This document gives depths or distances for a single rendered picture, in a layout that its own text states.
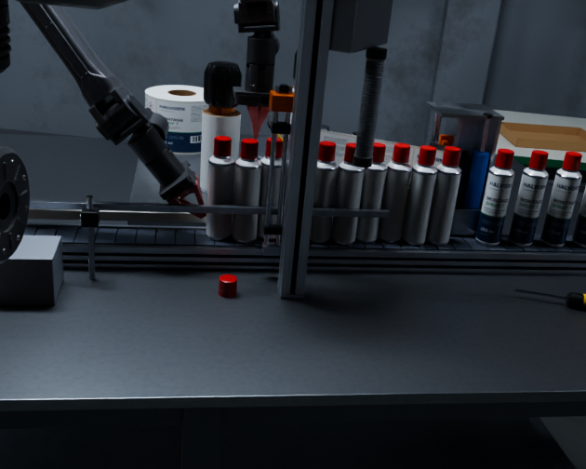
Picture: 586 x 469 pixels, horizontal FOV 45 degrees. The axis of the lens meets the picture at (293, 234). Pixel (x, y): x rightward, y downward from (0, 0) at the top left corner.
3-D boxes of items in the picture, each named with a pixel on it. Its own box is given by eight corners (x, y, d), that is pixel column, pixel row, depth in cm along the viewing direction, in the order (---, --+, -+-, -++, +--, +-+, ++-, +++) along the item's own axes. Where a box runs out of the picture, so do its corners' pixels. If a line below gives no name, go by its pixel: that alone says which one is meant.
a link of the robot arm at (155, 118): (92, 125, 130) (126, 98, 127) (105, 104, 140) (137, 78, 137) (137, 172, 134) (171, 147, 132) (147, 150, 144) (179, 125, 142)
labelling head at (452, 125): (463, 213, 167) (484, 105, 157) (485, 235, 155) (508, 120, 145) (406, 211, 165) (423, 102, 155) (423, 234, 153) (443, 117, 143)
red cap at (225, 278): (216, 296, 131) (217, 280, 130) (220, 288, 134) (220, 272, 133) (234, 299, 131) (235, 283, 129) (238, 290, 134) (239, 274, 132)
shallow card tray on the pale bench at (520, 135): (579, 136, 285) (580, 127, 283) (605, 154, 263) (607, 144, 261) (496, 129, 282) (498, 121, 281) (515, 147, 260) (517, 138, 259)
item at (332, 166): (327, 234, 149) (339, 140, 141) (332, 244, 145) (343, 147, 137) (303, 233, 149) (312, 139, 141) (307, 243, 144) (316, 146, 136)
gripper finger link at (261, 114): (231, 133, 150) (233, 88, 147) (265, 135, 151) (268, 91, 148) (233, 140, 144) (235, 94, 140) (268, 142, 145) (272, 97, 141)
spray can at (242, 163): (259, 235, 146) (265, 139, 138) (253, 245, 141) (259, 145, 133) (234, 232, 146) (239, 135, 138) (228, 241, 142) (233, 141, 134)
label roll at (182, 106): (226, 152, 197) (229, 100, 192) (155, 155, 189) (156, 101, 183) (203, 132, 214) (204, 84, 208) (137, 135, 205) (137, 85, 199)
